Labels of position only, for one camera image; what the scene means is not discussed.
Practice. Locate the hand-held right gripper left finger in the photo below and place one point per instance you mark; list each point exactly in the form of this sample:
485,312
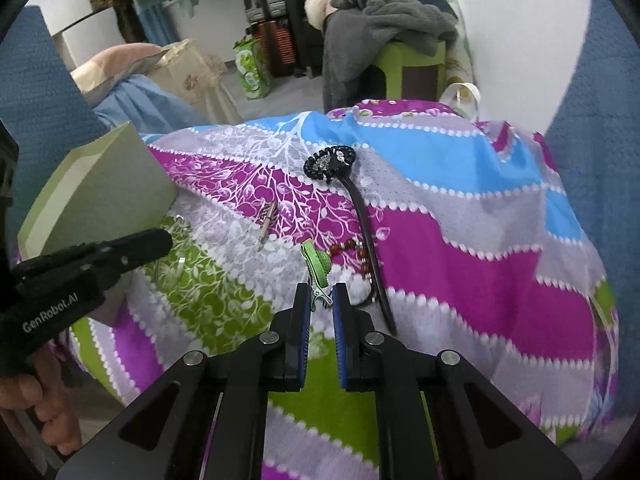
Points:
305,335

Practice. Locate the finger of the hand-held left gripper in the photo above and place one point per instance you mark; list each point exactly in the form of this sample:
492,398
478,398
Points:
115,255

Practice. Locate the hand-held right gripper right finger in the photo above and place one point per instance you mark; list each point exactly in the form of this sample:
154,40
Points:
340,340

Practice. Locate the green cardboard box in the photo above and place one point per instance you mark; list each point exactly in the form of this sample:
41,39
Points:
110,185

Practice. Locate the green hair clip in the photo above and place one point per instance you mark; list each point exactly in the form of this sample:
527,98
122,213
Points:
317,265

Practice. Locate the person's left hand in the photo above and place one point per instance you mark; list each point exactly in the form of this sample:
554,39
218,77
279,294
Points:
55,410

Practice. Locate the small silver metal pin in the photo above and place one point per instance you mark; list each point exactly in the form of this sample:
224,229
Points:
266,222

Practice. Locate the black hair band accessory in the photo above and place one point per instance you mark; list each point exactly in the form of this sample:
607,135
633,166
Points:
365,220

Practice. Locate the colourful striped blanket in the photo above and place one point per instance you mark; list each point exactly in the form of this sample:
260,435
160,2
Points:
450,260

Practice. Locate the light blue cloth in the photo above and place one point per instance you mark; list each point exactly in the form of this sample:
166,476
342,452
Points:
150,105

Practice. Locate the blue quilted cushion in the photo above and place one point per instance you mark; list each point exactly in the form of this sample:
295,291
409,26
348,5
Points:
600,160
45,85

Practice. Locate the pink cream pillow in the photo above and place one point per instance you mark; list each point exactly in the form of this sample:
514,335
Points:
115,67

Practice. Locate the beige floral fabric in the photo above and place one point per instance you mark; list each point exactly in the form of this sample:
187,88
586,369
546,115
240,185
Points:
195,75

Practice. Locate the white cabinet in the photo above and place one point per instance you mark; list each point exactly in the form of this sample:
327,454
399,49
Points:
85,35

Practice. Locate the green shopping bag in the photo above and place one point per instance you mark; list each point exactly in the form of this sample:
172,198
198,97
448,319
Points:
252,67

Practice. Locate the blue curtain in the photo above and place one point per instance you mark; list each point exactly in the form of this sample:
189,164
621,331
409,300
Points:
157,25

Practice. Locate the dark plaid garment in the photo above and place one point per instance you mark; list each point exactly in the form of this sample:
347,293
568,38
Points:
117,0

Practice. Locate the red suitcase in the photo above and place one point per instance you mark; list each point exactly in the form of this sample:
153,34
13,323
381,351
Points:
275,45

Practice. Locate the green plastic stool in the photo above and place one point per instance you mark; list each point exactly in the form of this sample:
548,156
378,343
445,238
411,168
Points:
410,65

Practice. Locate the floral mat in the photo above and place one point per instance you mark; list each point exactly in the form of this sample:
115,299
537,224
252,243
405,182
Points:
457,50

